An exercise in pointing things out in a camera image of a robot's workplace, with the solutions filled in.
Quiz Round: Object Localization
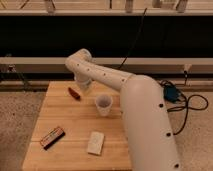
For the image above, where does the red chili pepper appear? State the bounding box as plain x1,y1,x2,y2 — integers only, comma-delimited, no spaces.
68,87,81,100

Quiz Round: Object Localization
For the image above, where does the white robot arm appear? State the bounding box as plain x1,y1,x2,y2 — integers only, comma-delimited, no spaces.
65,49,182,171

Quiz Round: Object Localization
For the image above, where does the white ceramic cup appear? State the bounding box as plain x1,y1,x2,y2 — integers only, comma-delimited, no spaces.
95,94,113,117

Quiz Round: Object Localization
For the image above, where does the wooden board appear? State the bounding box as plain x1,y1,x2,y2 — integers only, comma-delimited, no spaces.
22,81,131,171

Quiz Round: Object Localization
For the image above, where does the beige sponge block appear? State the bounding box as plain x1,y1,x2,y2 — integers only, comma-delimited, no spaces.
87,131,105,155

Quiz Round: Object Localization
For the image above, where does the blue power adapter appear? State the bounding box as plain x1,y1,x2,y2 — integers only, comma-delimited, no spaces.
164,86,180,103

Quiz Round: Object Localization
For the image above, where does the black hanging cable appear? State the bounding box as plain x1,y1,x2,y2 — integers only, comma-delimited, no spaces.
117,7,148,71

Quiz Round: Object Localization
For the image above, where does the black cable on floor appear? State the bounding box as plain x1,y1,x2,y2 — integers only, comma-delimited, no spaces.
158,79,210,136

